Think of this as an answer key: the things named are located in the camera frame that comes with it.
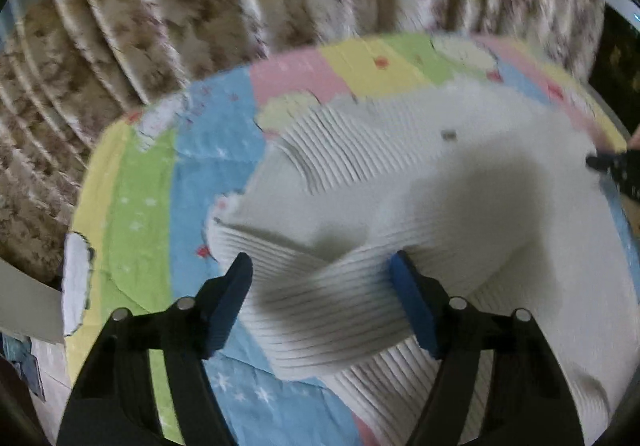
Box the white ribbed knit sweater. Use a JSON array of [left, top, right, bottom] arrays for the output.
[[206, 79, 639, 445]]

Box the floral beige curtain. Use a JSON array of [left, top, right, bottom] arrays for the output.
[[1, 0, 605, 281]]

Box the colourful cartoon quilt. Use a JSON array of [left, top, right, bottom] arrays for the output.
[[63, 34, 624, 445]]

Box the white board panel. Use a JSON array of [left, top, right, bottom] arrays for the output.
[[0, 260, 64, 343]]

